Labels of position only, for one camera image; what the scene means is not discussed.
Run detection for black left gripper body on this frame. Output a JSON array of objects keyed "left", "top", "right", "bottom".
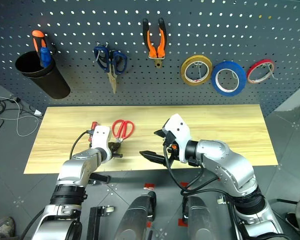
[{"left": 108, "top": 141, "right": 121, "bottom": 155}]

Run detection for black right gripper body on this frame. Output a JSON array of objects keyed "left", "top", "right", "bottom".
[{"left": 162, "top": 131, "right": 180, "bottom": 166}]

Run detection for dark grey perforated pegboard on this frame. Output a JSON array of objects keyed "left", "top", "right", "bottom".
[{"left": 0, "top": 0, "right": 300, "bottom": 118}]

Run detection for yellow tape roll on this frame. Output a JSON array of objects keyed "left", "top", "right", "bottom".
[{"left": 180, "top": 54, "right": 213, "bottom": 87}]

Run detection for silver pegboard hook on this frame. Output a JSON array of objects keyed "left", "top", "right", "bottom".
[
  {"left": 224, "top": 67, "right": 241, "bottom": 85},
  {"left": 261, "top": 62, "right": 279, "bottom": 81},
  {"left": 94, "top": 41, "right": 110, "bottom": 62},
  {"left": 194, "top": 61, "right": 209, "bottom": 81}
]

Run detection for blue tape roll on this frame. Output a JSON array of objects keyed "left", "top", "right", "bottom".
[{"left": 211, "top": 61, "right": 248, "bottom": 98}]

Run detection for red tape roll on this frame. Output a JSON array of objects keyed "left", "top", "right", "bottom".
[{"left": 246, "top": 58, "right": 276, "bottom": 85}]

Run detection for dark rounded robot leg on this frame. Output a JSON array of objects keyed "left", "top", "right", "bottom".
[
  {"left": 116, "top": 191, "right": 157, "bottom": 240},
  {"left": 181, "top": 194, "right": 216, "bottom": 240}
]

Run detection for orange black pliers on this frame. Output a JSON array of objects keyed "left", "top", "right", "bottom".
[{"left": 142, "top": 17, "right": 168, "bottom": 69}]

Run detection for black cup holder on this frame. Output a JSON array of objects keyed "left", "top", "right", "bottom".
[{"left": 14, "top": 50, "right": 71, "bottom": 100}]

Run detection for grey worn shoe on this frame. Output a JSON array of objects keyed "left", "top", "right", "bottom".
[{"left": 0, "top": 216, "right": 16, "bottom": 239}]

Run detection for black white shoe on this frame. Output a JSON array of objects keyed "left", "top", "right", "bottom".
[{"left": 284, "top": 212, "right": 300, "bottom": 232}]

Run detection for red handled scissors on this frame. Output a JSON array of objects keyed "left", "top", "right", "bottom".
[{"left": 111, "top": 119, "right": 136, "bottom": 144}]

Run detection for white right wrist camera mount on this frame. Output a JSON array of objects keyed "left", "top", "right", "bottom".
[{"left": 162, "top": 113, "right": 193, "bottom": 164}]

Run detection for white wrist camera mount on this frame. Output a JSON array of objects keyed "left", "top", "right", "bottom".
[
  {"left": 91, "top": 125, "right": 113, "bottom": 156},
  {"left": 162, "top": 113, "right": 193, "bottom": 164}
]

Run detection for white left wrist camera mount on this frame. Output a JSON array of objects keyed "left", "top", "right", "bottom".
[{"left": 91, "top": 125, "right": 113, "bottom": 156}]

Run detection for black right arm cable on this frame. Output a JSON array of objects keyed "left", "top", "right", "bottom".
[{"left": 163, "top": 146, "right": 222, "bottom": 198}]

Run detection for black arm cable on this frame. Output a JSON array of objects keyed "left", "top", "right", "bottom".
[
  {"left": 69, "top": 129, "right": 91, "bottom": 161},
  {"left": 163, "top": 146, "right": 222, "bottom": 198}
]

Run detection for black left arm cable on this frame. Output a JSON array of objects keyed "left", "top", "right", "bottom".
[{"left": 69, "top": 129, "right": 91, "bottom": 161}]

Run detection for blue handled scissors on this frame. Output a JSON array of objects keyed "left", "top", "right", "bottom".
[{"left": 93, "top": 44, "right": 129, "bottom": 95}]

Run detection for black caster frame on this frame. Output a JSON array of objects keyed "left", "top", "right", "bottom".
[{"left": 86, "top": 204, "right": 116, "bottom": 240}]

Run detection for white floor cable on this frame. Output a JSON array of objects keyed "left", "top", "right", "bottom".
[{"left": 0, "top": 92, "right": 41, "bottom": 138}]

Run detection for blue handled screwdriver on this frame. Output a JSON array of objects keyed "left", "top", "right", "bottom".
[{"left": 39, "top": 46, "right": 53, "bottom": 69}]

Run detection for orange black handled screwdriver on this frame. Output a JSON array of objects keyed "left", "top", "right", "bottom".
[{"left": 31, "top": 29, "right": 50, "bottom": 68}]

